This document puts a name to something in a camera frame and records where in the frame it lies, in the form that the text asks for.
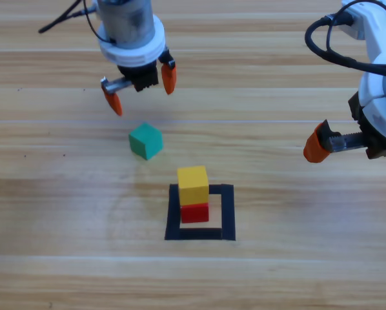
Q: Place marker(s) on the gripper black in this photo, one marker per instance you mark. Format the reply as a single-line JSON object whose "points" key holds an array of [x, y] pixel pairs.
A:
{"points": [[373, 145], [141, 77]]}

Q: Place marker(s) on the green wooden cube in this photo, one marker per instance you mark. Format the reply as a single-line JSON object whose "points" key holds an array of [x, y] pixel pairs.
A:
{"points": [[146, 140]]}

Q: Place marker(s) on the yellow wooden cube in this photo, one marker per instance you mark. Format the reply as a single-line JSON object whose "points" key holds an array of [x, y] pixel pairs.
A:
{"points": [[193, 187]]}

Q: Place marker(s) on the red wooden cube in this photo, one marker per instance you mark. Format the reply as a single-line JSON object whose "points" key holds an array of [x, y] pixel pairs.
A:
{"points": [[194, 213]]}

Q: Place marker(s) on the black tape square outline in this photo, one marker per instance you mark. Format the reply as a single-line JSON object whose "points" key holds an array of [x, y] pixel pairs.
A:
{"points": [[228, 213]]}

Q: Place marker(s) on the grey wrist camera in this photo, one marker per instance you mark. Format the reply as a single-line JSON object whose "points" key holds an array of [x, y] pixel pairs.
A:
{"points": [[352, 30]]}

